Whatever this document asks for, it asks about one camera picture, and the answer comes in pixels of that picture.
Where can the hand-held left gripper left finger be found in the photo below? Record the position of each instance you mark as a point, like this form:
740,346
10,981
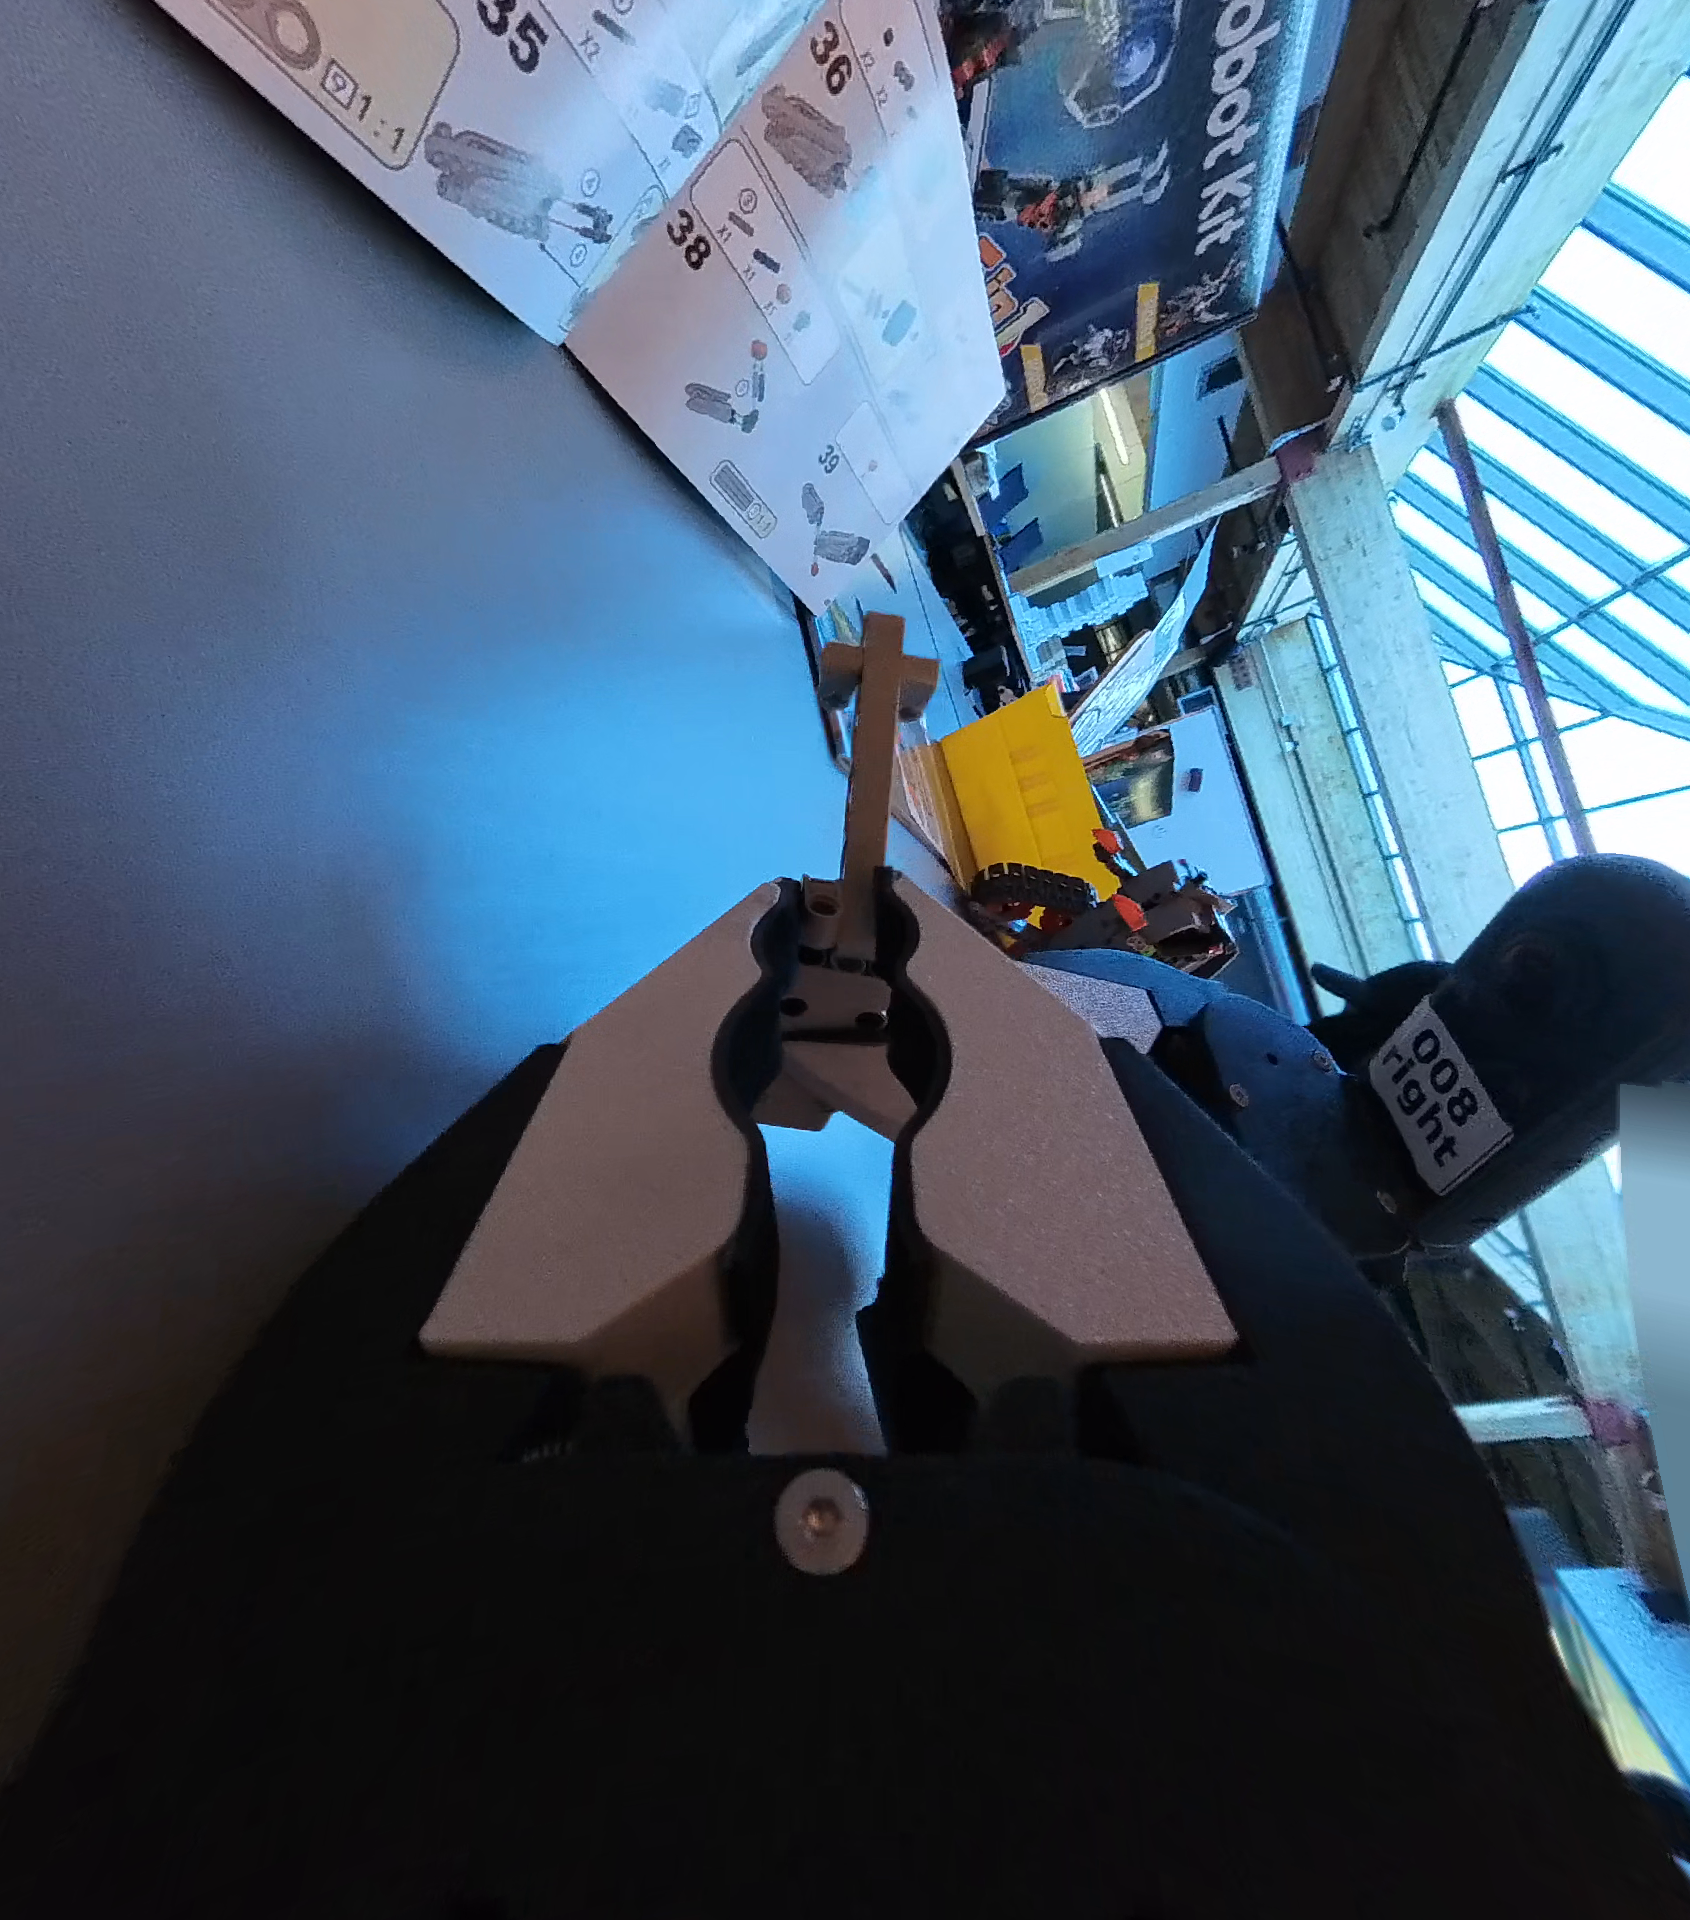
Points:
605,1185

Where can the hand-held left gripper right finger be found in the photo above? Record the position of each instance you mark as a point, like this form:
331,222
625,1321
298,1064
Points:
1070,1185

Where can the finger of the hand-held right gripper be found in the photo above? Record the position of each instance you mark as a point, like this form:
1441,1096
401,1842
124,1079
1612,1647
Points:
1124,996

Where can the short grey toy brick beam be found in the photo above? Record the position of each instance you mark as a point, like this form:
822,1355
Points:
837,983

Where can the long grey toy brick beam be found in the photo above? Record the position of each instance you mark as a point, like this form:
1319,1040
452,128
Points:
877,780

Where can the black tracked toy robot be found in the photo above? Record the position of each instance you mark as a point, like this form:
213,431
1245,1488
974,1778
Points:
1114,909

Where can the whiteboard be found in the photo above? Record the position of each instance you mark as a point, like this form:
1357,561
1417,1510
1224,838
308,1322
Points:
1220,811

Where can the colourful toy box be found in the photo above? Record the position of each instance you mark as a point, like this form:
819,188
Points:
1132,780

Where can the yellow plastic bin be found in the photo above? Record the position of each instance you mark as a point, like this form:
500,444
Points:
1025,796

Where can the tilted white board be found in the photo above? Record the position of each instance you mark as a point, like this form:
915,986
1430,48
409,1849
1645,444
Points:
1146,645

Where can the dark blue toy kit box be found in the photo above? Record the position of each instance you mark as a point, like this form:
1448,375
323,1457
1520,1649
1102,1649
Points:
1132,180

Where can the white instruction booklet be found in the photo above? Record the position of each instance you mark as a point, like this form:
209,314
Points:
726,270

